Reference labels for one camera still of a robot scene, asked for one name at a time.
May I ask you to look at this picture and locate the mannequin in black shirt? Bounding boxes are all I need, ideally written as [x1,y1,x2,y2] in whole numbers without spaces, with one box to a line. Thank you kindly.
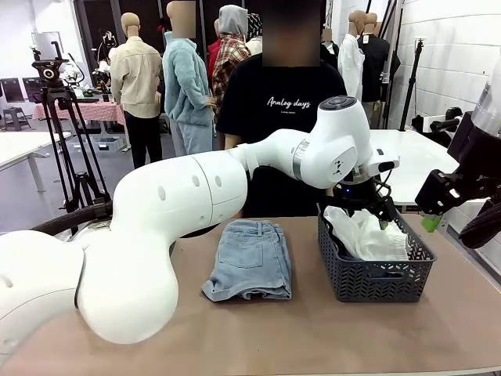
[358,13,393,130]

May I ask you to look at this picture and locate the mannequin in white shirt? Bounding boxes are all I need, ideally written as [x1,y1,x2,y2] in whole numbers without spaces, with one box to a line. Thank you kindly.
[337,10,367,99]

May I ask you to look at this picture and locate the person in black t-shirt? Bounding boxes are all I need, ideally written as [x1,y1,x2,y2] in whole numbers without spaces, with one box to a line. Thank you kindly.
[215,0,349,219]

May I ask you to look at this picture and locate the black bag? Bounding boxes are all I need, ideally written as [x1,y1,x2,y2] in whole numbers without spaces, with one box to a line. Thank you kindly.
[410,115,434,133]

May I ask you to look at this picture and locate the white table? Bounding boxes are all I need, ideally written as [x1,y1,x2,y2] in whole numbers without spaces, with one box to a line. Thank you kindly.
[0,131,74,193]
[367,128,501,207]

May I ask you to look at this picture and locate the black monitor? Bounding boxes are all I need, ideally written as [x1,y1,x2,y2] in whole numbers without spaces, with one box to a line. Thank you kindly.
[21,77,42,103]
[0,77,23,103]

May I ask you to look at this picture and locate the grey plastic lattice basket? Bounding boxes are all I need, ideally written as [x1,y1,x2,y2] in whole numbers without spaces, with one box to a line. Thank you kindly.
[315,201,438,303]

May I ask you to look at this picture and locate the grey storage crate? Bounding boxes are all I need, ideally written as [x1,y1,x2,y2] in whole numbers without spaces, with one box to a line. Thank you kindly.
[66,135,132,156]

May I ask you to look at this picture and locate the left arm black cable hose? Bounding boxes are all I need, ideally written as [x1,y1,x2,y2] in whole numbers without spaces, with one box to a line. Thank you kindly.
[29,197,114,236]

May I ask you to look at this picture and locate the table with pink cloth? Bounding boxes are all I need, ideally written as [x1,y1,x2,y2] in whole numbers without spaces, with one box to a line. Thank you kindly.
[33,99,126,126]

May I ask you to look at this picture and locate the black leaning stand poles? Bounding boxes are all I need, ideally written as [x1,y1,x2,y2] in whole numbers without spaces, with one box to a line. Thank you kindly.
[377,0,404,130]

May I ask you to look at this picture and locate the mannequin in patterned hood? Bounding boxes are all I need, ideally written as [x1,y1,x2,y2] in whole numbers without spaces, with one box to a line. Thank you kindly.
[246,13,264,54]

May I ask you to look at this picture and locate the white top with black trim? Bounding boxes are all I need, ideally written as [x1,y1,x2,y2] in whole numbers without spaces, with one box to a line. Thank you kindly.
[323,205,410,262]

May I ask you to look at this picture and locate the black camera tripod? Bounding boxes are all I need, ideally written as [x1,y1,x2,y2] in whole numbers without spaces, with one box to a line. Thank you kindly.
[31,41,113,215]

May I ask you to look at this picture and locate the mannequin in beige shirt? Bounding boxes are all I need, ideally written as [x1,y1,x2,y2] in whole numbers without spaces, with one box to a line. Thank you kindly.
[108,12,164,169]

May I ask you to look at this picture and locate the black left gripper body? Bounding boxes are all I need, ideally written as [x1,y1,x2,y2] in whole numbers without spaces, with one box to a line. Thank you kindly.
[339,178,387,208]

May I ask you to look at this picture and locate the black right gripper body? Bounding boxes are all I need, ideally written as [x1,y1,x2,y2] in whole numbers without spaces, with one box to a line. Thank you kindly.
[448,111,501,201]

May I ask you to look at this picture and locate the mannequin in plaid grey hoodie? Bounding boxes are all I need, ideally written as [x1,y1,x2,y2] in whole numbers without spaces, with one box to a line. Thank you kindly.
[207,4,254,118]

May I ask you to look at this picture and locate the mannequin in light blue fleece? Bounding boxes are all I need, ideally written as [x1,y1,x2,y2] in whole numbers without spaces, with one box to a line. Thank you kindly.
[162,0,216,157]

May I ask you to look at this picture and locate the grey stool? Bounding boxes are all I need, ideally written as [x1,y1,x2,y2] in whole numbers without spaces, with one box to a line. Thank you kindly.
[2,107,32,132]

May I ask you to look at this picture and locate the light blue denim shorts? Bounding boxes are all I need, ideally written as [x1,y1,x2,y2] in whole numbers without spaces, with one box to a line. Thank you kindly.
[201,219,294,302]

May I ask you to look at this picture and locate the black light stand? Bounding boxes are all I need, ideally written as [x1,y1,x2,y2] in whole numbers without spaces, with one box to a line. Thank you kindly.
[398,38,426,132]

